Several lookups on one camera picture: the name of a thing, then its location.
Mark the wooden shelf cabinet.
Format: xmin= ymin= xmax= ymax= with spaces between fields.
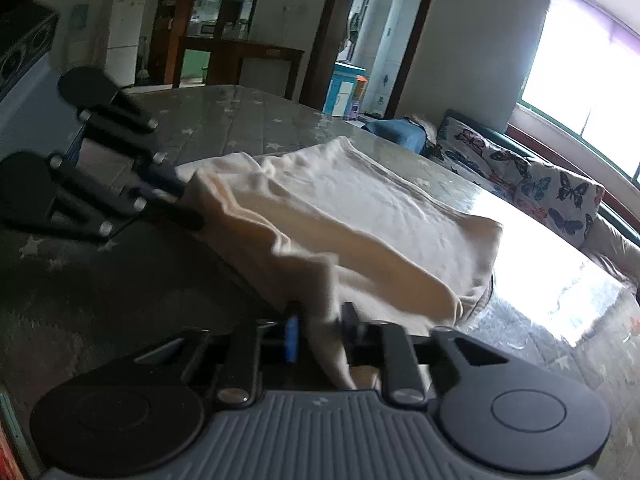
xmin=147 ymin=0 xmax=269 ymax=86

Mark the white refrigerator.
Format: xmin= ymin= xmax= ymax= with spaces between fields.
xmin=105 ymin=0 xmax=150 ymax=88

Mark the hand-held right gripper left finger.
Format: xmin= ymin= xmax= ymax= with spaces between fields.
xmin=135 ymin=301 xmax=303 ymax=408

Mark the teal sofa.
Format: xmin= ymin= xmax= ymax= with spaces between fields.
xmin=442 ymin=109 xmax=640 ymax=247

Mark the window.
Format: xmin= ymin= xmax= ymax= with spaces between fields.
xmin=517 ymin=0 xmax=640 ymax=182

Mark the beige cloth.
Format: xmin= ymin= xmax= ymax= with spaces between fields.
xmin=405 ymin=116 xmax=439 ymax=144

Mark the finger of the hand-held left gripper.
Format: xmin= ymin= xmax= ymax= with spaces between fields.
xmin=30 ymin=155 xmax=206 ymax=242
xmin=79 ymin=90 xmax=189 ymax=197

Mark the wooden counter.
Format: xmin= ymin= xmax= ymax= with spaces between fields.
xmin=172 ymin=37 xmax=306 ymax=101

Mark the wooden door frame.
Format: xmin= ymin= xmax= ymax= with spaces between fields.
xmin=300 ymin=0 xmax=443 ymax=121

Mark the beige cushion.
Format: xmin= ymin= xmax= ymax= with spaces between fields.
xmin=582 ymin=212 xmax=640 ymax=292

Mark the phone with red screen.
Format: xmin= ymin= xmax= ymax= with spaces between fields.
xmin=0 ymin=390 xmax=27 ymax=480

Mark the blue and white cabinet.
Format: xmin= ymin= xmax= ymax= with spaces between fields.
xmin=324 ymin=61 xmax=368 ymax=120

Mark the cream garment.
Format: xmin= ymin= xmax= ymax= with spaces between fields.
xmin=172 ymin=136 xmax=505 ymax=391

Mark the purple window blind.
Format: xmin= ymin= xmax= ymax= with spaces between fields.
xmin=550 ymin=0 xmax=640 ymax=61

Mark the hanging cloth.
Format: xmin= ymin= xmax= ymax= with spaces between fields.
xmin=345 ymin=12 xmax=361 ymax=61

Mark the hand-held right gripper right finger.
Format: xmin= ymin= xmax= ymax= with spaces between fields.
xmin=340 ymin=302 xmax=508 ymax=407

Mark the dark patterned panel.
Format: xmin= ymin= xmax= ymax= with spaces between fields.
xmin=0 ymin=2 xmax=61 ymax=103

